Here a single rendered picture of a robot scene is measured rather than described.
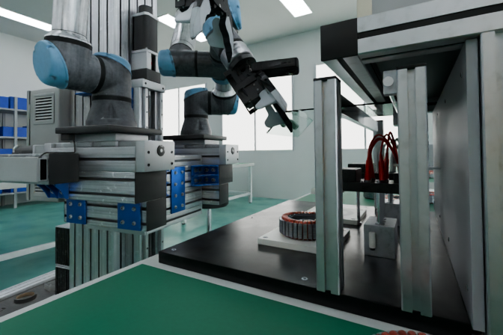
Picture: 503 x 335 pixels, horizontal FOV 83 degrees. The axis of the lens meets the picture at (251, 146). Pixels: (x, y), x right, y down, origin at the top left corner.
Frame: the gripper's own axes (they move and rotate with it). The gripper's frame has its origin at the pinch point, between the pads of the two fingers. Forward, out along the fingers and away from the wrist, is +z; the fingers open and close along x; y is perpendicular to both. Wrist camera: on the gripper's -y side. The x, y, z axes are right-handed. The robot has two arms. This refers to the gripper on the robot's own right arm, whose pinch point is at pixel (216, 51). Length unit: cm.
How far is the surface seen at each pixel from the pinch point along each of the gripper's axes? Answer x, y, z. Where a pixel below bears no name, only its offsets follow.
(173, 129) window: -551, 430, -40
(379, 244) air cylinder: -5.2, -28.7, 36.1
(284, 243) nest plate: -3.8, -12.3, 37.2
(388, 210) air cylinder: -29, -32, 35
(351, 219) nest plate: -27, -23, 37
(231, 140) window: -525, 251, -7
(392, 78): 9.8, -30.1, 10.7
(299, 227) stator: -5.3, -14.9, 34.4
